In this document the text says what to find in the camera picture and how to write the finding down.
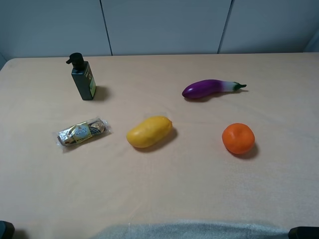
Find orange toy tangerine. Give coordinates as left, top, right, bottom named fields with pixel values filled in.
left=222, top=123, right=255, bottom=154

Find gold wrapped chocolate pack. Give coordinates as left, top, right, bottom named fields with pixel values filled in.
left=53, top=117, right=113, bottom=153

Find yellow toy mango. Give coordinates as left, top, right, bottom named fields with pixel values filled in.
left=126, top=116, right=173, bottom=148

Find dark green pump bottle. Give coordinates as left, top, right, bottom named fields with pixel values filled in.
left=66, top=53, right=96, bottom=101

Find purple toy eggplant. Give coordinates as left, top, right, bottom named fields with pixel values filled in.
left=182, top=79, right=247, bottom=100

